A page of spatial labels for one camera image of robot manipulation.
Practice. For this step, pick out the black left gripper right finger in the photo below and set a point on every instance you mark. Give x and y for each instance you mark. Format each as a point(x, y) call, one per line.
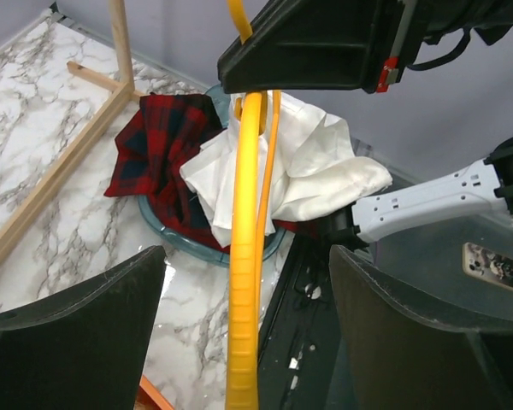
point(408, 349)

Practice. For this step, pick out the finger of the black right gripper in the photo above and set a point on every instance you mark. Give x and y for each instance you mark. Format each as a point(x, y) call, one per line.
point(310, 45)

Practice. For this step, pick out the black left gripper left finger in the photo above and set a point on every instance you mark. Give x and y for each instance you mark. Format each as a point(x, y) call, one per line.
point(83, 347)

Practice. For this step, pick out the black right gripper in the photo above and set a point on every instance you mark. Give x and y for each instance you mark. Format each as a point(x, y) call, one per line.
point(429, 21)

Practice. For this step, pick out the yellow plastic hanger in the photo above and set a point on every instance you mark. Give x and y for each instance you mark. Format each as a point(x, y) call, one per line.
point(250, 209)

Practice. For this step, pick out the white skirt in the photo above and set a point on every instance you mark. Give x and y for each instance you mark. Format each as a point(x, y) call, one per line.
point(316, 171)

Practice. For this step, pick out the red plaid skirt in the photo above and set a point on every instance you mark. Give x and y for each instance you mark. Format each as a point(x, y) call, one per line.
point(165, 133)

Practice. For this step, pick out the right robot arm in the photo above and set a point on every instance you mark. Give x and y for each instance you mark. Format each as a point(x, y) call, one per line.
point(484, 186)

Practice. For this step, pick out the orange plastic bin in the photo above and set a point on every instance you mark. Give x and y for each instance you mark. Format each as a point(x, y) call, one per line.
point(150, 398)

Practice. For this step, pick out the blue transparent tray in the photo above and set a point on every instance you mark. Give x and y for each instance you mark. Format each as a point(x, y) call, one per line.
point(203, 252)

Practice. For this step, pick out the wooden clothes rack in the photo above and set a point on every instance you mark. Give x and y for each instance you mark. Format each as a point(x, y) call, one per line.
point(49, 122)

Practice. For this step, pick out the smartphone with patterned case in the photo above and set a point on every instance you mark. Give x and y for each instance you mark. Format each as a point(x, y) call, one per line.
point(488, 266)

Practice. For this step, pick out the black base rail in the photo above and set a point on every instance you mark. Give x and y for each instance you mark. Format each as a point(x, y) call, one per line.
point(302, 357)

